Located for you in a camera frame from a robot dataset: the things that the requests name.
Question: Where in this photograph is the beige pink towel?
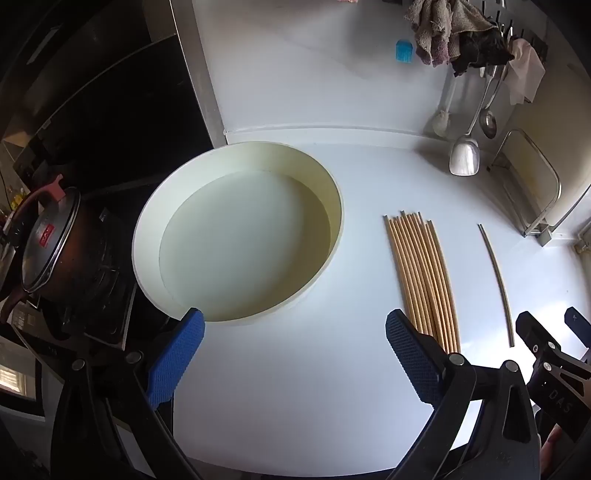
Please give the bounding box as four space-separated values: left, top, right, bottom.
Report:
405 0 490 65

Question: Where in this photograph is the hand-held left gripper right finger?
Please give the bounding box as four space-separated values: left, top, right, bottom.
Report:
385 308 543 480

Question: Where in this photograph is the white dish brush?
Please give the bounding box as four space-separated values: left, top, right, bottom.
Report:
431 69 460 137

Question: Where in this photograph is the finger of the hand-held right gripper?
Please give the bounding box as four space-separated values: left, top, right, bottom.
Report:
564 306 591 361
516 311 591 440

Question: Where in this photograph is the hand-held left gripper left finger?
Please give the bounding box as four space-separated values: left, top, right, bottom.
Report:
51 307 206 480

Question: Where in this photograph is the person's right hand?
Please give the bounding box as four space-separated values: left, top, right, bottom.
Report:
539 425 566 480

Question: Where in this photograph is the bundle of wooden chopsticks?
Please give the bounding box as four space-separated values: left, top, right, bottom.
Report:
382 210 462 354

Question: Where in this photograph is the wooden chopstick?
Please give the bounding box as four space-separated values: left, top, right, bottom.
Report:
478 223 515 348

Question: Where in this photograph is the cream round tray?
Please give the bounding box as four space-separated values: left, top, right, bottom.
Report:
131 141 345 326

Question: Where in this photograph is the steel spatula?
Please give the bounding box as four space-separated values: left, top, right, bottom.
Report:
449 65 502 176

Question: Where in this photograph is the black cloth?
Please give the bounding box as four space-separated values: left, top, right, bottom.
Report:
452 28 515 77

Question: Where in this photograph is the white cloth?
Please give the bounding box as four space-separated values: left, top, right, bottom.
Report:
508 38 546 106

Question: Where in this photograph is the steel wire rack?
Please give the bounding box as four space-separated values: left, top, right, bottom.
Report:
489 129 563 246

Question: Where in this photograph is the steel ladle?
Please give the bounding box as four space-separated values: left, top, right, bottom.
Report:
479 65 506 138

